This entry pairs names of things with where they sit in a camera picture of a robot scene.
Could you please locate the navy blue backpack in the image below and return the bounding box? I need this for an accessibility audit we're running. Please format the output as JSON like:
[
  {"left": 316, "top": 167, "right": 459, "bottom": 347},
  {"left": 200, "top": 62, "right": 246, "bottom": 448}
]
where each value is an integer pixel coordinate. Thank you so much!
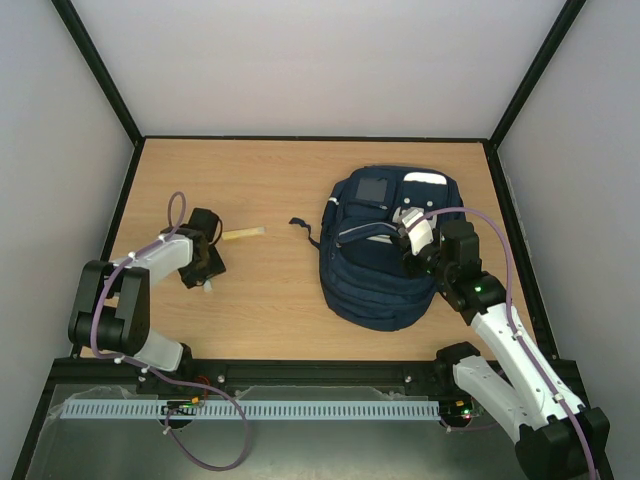
[{"left": 311, "top": 165, "right": 464, "bottom": 332}]

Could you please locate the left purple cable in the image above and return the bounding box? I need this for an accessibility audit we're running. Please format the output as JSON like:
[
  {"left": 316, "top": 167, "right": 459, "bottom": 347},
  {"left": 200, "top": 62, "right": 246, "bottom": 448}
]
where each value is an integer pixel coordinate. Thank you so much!
[{"left": 88, "top": 191, "right": 250, "bottom": 471}]

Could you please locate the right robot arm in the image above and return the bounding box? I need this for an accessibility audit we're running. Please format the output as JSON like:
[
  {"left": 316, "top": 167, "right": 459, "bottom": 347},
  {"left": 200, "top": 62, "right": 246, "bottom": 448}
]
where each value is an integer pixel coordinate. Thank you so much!
[{"left": 398, "top": 212, "right": 610, "bottom": 479}]

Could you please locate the black aluminium frame rail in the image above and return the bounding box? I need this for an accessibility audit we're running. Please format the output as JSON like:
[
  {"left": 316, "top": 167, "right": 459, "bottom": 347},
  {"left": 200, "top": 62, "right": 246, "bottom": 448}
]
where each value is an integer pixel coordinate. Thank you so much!
[{"left": 46, "top": 358, "right": 462, "bottom": 398}]

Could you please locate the grey slotted cable duct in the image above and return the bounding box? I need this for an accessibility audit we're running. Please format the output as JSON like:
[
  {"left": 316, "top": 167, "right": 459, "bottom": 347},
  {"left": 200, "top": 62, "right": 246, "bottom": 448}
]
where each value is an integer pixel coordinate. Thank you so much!
[{"left": 60, "top": 399, "right": 440, "bottom": 421}]

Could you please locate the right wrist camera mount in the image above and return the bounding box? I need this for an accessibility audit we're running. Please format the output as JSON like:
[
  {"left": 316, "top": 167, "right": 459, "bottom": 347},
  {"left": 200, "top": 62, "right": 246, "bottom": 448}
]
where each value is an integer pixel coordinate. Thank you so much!
[{"left": 392, "top": 207, "right": 436, "bottom": 256}]

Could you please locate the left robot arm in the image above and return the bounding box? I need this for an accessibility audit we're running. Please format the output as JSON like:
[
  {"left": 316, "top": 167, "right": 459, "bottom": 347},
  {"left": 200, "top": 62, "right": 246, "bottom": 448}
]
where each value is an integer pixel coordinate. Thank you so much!
[{"left": 68, "top": 208, "right": 226, "bottom": 383}]

